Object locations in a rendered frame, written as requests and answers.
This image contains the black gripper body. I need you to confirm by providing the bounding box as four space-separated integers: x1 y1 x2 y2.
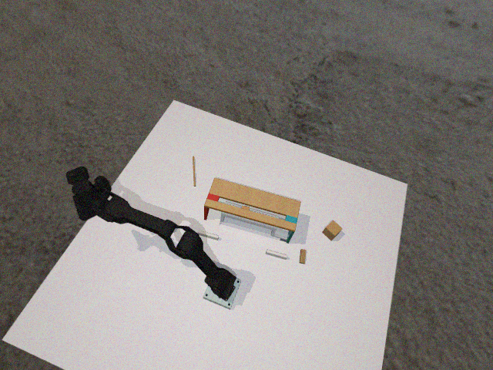
66 166 96 221

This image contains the small brown rectangular block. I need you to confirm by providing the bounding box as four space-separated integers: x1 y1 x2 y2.
299 249 306 264

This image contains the tan cardboard box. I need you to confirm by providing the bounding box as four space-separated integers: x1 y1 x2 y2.
322 220 343 241

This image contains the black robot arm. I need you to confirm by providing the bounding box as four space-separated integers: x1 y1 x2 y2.
72 176 236 301

